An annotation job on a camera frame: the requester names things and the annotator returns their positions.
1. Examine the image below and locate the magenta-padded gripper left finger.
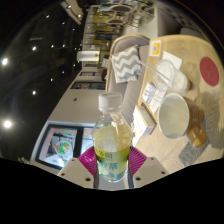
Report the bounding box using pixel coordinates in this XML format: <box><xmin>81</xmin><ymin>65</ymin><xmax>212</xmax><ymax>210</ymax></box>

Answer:
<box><xmin>57</xmin><ymin>146</ymin><xmax>99</xmax><ymax>190</ymax></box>

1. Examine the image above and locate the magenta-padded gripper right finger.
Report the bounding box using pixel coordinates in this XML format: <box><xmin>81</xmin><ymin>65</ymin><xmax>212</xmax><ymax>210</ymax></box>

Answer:
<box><xmin>126</xmin><ymin>145</ymin><xmax>170</xmax><ymax>189</ymax></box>

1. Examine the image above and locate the clear green-labelled drink bottle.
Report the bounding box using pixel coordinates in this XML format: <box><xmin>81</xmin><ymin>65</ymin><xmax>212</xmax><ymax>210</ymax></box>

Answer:
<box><xmin>91</xmin><ymin>91</ymin><xmax>133</xmax><ymax>183</ymax></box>

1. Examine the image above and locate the white cardboard box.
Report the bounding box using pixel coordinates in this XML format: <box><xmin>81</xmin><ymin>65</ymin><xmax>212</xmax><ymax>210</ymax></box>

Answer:
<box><xmin>132</xmin><ymin>104</ymin><xmax>157</xmax><ymax>137</ymax></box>

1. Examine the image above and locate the tan ceramic mug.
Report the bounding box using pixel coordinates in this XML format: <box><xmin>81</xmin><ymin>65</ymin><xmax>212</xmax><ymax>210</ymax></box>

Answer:
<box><xmin>157</xmin><ymin>92</ymin><xmax>208</xmax><ymax>149</ymax></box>

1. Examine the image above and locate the grey curved sofa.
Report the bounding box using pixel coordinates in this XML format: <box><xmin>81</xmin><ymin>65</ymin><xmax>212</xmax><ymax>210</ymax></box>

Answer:
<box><xmin>104</xmin><ymin>33</ymin><xmax>151</xmax><ymax>126</ymax></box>

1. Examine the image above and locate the group of ceiling spotlights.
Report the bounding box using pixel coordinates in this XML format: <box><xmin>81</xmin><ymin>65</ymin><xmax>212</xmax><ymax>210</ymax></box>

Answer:
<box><xmin>0</xmin><ymin>3</ymin><xmax>84</xmax><ymax>131</ymax></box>

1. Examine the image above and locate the clear plastic cup with straw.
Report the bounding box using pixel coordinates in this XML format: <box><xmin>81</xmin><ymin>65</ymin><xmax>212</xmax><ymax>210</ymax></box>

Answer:
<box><xmin>138</xmin><ymin>58</ymin><xmax>191</xmax><ymax>93</ymax></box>

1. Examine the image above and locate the grey white chevron cushion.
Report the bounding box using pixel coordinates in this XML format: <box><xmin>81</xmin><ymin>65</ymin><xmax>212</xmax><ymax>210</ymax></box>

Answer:
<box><xmin>110</xmin><ymin>45</ymin><xmax>144</xmax><ymax>84</ymax></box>

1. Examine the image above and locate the white paper napkin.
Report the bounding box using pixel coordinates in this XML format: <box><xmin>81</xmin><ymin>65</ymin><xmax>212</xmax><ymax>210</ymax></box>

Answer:
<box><xmin>161</xmin><ymin>50</ymin><xmax>184</xmax><ymax>70</ymax></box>

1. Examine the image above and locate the flat round red coaster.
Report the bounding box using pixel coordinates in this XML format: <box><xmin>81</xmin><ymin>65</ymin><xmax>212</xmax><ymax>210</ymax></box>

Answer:
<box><xmin>199</xmin><ymin>56</ymin><xmax>220</xmax><ymax>87</ymax></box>

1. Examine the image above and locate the yellow-edged table sticker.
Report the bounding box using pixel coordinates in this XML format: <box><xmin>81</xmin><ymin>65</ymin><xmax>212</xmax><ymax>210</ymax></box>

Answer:
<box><xmin>148</xmin><ymin>39</ymin><xmax>163</xmax><ymax>58</ymax></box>

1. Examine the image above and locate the group of dining chairs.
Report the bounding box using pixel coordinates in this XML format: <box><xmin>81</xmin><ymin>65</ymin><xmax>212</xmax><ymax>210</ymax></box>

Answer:
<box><xmin>106</xmin><ymin>0</ymin><xmax>158</xmax><ymax>26</ymax></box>

